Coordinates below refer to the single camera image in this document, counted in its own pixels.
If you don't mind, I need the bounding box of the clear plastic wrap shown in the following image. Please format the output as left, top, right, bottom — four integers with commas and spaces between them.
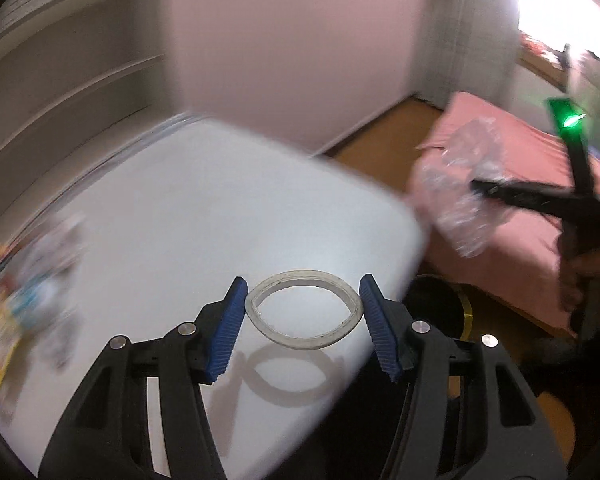
412, 116, 518, 259

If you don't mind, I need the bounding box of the crumpled white printed wrapper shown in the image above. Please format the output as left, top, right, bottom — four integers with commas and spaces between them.
7, 215, 88, 368

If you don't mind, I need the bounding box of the white tape ring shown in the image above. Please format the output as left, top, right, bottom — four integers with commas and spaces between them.
244, 269, 365, 352

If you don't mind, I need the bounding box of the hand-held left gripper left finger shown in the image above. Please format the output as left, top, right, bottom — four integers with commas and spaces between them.
37, 276, 246, 480

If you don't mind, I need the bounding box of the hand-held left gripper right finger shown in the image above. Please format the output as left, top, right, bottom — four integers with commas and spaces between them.
359, 274, 568, 480

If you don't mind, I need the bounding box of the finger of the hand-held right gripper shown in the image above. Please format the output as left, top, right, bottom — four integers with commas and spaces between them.
471, 179, 581, 218

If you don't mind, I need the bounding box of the bed with pink sheet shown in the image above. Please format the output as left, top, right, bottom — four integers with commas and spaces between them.
410, 91, 600, 336

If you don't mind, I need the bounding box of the person's right hand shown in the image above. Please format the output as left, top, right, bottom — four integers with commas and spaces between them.
557, 247, 600, 336

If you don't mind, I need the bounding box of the white shelf unit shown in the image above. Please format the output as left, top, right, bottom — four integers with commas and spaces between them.
0, 0, 181, 221

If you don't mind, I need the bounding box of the black trash bin gold rim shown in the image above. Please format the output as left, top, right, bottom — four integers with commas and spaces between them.
401, 274, 476, 361

